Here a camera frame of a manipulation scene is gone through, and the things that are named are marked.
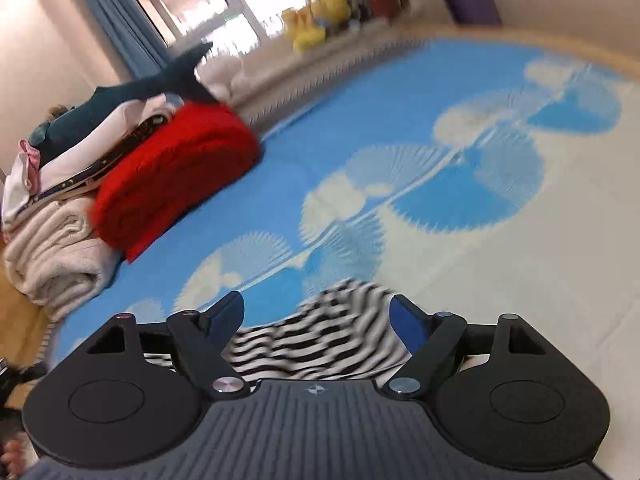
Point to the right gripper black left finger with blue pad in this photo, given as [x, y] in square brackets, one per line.
[180, 358]

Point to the blue curtain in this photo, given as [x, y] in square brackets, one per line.
[132, 34]

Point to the blue and cream bed sheet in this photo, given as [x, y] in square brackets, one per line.
[470, 176]

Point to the red knitted garment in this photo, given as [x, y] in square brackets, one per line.
[203, 149]

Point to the white plush toy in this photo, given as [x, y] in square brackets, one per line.
[223, 76]

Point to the yellow plush toy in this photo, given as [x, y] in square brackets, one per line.
[309, 26]

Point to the purple box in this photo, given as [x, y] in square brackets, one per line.
[474, 12]

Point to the black white striped sweater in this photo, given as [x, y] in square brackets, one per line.
[343, 332]

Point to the beige folded blanket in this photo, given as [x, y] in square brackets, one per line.
[57, 259]

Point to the wooden bed frame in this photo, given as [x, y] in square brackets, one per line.
[619, 62]

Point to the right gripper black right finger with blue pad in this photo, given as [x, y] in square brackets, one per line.
[452, 359]

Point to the dark teal shark plush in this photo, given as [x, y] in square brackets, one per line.
[53, 138]

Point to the pink white folded clothes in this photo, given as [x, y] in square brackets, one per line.
[81, 168]

